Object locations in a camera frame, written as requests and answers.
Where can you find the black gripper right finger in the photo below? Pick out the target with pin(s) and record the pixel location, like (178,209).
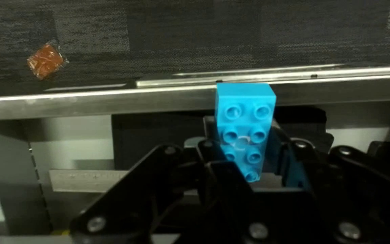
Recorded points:
(338,190)

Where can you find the blue lego brick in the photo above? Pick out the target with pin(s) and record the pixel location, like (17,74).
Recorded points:
(243,126)

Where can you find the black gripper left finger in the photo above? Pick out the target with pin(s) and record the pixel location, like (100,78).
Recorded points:
(158,190)

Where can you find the open grey metal drawer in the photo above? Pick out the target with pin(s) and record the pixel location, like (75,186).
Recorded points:
(90,103)

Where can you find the small orange-brown wrapper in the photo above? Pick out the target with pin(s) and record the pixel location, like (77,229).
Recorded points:
(46,60)

